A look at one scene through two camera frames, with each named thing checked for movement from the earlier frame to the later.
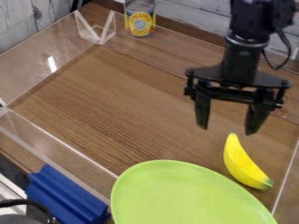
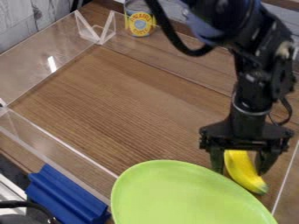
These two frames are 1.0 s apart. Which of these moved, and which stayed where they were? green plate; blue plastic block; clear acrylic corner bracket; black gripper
Moved: black gripper
Stayed: green plate; clear acrylic corner bracket; blue plastic block
